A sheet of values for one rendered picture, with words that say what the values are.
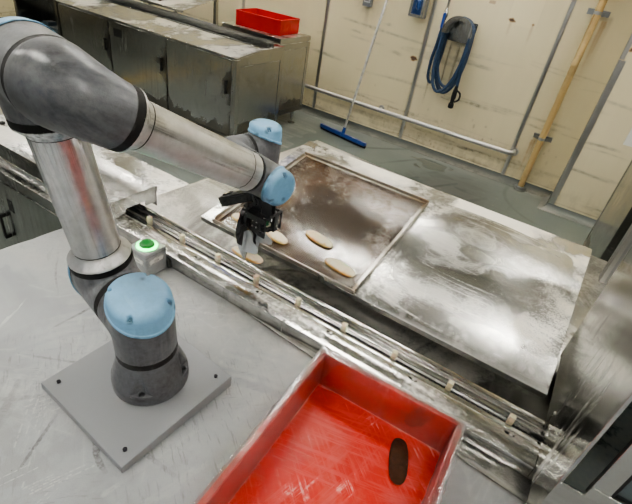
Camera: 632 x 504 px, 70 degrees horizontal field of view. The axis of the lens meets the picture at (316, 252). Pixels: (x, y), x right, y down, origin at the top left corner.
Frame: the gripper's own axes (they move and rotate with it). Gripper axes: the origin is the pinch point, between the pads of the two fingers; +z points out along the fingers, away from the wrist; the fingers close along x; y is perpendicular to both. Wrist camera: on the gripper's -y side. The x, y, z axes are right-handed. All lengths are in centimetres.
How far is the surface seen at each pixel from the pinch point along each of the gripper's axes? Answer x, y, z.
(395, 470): -25, 58, 10
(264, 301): -6.1, 11.2, 7.5
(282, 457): -35, 39, 11
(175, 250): -5.9, -20.7, 7.6
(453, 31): 363, -69, -23
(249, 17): 288, -237, -2
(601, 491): -23, 85, -10
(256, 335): -13.3, 14.9, 11.7
